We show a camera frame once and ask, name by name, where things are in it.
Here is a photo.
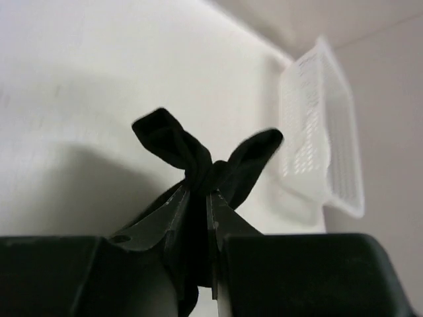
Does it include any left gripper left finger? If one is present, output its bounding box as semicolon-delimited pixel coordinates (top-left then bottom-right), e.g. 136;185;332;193
1;188;189;316

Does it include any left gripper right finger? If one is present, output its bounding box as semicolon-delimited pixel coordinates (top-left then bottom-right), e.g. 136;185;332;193
207;192;415;316

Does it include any black tank top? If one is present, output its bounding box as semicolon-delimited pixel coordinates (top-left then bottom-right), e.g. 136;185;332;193
132;108;284;316

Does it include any white plastic basket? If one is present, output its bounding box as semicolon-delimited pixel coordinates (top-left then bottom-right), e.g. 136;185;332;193
278;36;365;219

